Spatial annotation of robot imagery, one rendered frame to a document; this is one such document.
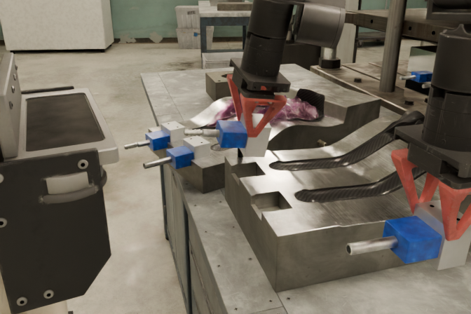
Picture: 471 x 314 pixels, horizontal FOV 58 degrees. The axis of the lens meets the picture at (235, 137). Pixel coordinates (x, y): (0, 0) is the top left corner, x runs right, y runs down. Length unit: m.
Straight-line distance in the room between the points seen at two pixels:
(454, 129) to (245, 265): 0.35
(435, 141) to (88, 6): 6.70
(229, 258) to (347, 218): 0.19
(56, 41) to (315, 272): 6.78
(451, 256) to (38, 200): 0.42
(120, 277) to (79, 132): 1.49
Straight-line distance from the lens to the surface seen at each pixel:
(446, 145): 0.45
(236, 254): 0.67
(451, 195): 0.44
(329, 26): 0.60
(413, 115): 0.86
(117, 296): 1.85
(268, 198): 0.65
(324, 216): 0.60
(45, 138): 0.48
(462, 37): 0.43
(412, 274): 0.68
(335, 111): 1.03
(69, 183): 0.42
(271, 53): 0.61
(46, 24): 7.20
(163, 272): 1.93
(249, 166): 0.74
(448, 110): 0.44
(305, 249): 0.58
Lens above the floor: 1.20
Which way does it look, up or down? 21 degrees down
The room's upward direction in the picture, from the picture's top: straight up
